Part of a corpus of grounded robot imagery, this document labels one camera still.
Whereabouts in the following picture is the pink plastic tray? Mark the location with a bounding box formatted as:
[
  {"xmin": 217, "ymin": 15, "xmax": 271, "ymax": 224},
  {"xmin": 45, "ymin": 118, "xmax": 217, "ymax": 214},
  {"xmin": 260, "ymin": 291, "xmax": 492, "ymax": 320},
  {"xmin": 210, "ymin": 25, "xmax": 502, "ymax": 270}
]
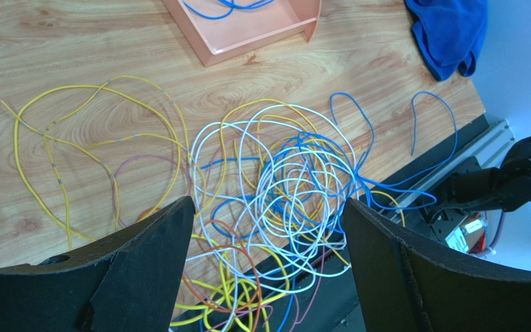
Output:
[{"xmin": 163, "ymin": 1, "xmax": 322, "ymax": 67}]

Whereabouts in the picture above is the dark blue towel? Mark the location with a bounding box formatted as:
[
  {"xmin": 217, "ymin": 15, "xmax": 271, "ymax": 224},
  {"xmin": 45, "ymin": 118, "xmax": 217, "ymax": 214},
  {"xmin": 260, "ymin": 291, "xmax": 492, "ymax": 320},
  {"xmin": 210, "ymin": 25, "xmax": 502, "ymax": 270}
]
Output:
[{"xmin": 404, "ymin": 0, "xmax": 488, "ymax": 82}]

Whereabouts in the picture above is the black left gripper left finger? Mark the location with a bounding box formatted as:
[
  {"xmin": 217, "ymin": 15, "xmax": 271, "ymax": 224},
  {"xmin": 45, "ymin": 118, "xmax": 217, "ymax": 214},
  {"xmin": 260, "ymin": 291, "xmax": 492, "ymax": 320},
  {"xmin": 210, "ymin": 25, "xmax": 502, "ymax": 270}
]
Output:
[{"xmin": 0, "ymin": 196, "xmax": 195, "ymax": 331}]

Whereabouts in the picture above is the white cable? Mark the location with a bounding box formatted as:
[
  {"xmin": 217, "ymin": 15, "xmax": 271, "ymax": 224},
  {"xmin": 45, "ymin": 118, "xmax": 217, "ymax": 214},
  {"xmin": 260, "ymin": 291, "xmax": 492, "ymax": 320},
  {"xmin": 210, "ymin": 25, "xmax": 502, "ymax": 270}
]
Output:
[{"xmin": 169, "ymin": 103, "xmax": 363, "ymax": 332}]

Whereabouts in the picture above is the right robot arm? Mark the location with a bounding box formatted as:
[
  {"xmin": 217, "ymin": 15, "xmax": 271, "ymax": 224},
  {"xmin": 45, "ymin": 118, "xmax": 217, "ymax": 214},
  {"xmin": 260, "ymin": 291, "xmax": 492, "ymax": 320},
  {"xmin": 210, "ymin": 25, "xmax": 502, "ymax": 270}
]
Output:
[{"xmin": 422, "ymin": 136, "xmax": 531, "ymax": 223}]

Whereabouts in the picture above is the pink cable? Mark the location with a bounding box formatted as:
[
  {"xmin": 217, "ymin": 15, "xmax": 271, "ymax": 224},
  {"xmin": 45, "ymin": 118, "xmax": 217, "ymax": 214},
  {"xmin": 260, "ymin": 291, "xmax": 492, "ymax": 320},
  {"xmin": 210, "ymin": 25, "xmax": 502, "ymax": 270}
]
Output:
[{"xmin": 111, "ymin": 133, "xmax": 326, "ymax": 332}]

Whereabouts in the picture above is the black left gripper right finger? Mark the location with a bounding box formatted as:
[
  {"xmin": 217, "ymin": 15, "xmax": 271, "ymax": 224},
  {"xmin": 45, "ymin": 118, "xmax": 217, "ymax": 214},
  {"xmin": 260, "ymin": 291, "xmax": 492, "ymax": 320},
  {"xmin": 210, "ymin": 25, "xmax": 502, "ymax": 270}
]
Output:
[{"xmin": 342, "ymin": 198, "xmax": 531, "ymax": 332}]

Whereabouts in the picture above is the blue cable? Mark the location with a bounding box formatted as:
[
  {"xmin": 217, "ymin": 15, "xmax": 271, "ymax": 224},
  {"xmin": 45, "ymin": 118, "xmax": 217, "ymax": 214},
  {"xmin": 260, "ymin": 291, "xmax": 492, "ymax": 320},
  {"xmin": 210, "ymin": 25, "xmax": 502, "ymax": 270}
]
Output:
[{"xmin": 183, "ymin": 91, "xmax": 459, "ymax": 332}]

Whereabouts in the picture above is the orange cable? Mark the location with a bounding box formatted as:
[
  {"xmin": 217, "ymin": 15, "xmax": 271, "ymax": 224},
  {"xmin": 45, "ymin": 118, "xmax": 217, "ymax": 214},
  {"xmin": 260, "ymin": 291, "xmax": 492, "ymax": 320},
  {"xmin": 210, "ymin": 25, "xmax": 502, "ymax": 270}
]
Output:
[{"xmin": 134, "ymin": 207, "xmax": 263, "ymax": 332}]

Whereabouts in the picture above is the yellow cable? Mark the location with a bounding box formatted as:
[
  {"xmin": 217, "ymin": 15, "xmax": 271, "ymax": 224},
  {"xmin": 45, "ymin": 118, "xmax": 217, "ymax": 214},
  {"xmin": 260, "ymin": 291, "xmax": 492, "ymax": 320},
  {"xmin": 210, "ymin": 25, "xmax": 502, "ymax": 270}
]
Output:
[{"xmin": 1, "ymin": 75, "xmax": 407, "ymax": 332}]

